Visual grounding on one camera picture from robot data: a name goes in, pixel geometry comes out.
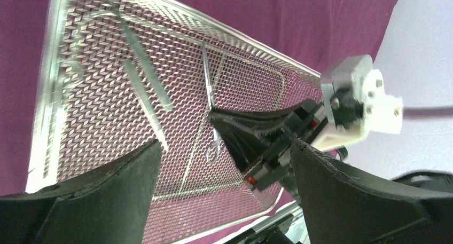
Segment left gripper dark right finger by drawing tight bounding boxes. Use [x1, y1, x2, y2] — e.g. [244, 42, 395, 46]
[291, 140, 452, 243]

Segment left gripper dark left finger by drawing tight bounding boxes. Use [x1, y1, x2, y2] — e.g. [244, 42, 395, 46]
[1, 140, 162, 243]

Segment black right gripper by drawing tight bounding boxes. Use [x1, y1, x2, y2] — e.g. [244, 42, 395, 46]
[209, 99, 327, 193]

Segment large steel ring scissors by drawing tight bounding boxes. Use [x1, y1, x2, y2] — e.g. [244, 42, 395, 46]
[200, 43, 223, 164]

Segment magenta surgical wrap cloth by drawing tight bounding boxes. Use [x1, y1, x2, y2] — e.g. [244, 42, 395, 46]
[0, 0, 402, 244]

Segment metal mesh instrument tray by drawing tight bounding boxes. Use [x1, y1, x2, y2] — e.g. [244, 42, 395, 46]
[25, 0, 321, 243]

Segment large steel dressing forceps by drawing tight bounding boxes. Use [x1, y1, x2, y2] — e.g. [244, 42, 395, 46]
[118, 17, 174, 111]

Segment steel scalpel handle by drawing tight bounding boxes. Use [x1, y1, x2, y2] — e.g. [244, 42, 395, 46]
[123, 59, 169, 151]

